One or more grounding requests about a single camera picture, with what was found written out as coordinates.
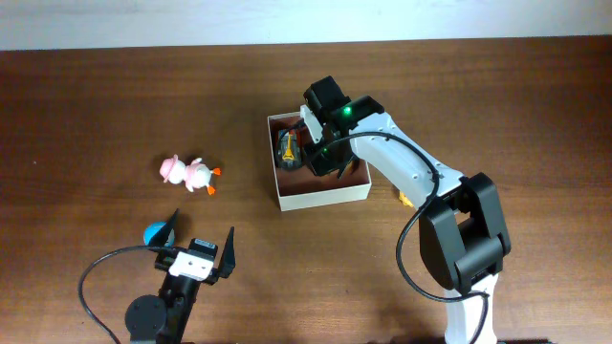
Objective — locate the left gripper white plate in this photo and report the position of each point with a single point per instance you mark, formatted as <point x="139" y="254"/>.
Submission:
<point x="163" y="261"/>

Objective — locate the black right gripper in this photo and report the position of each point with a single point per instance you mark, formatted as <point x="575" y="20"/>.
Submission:
<point x="322" y="163"/>

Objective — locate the grey orange toy car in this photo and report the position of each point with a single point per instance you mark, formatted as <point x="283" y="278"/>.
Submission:
<point x="288" y="154"/>

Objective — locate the blue ball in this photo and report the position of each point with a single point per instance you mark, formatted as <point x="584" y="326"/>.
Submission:
<point x="160" y="234"/>

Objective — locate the pink white duck toy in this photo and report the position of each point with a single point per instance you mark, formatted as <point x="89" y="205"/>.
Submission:
<point x="195" y="175"/>

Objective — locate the yellow round toy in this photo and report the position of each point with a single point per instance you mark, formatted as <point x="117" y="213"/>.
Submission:
<point x="405" y="200"/>

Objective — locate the brown plush toy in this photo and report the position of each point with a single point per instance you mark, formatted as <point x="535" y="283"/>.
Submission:
<point x="352" y="167"/>

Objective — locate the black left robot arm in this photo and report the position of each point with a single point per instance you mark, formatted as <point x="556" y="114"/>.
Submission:
<point x="162" y="318"/>

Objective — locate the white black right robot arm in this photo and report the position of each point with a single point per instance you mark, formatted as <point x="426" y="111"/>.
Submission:
<point x="463" y="235"/>

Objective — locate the beige box maroon interior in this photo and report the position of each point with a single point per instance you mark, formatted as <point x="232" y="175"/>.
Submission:
<point x="300" y="188"/>

